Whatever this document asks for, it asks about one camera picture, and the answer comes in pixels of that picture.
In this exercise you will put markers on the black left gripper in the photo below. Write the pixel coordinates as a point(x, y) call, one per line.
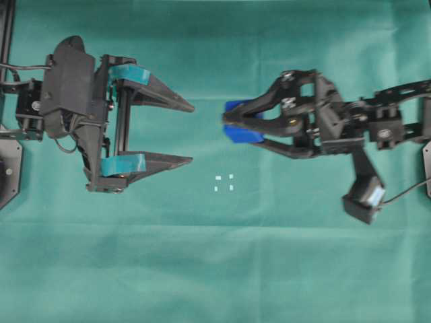
point(118, 84)

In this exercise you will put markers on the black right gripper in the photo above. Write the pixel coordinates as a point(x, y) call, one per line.
point(305, 106)

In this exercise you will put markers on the blue block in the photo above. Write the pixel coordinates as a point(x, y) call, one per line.
point(237, 134)

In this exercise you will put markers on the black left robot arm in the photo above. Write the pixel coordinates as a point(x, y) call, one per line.
point(30, 122)

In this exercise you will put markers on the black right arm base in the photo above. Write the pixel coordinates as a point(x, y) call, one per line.
point(426, 156)

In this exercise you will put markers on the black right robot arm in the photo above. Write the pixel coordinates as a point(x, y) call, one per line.
point(394, 115)

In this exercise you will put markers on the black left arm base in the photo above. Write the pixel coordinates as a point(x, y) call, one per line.
point(11, 162)

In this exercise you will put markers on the green table cloth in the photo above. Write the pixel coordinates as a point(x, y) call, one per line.
point(269, 242)

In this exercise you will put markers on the dark grey left wrist camera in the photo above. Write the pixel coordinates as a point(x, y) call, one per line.
point(67, 87)

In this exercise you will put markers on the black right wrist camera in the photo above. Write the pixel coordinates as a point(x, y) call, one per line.
point(367, 192)

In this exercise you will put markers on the black aluminium frame post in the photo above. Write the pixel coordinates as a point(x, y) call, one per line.
point(7, 15)

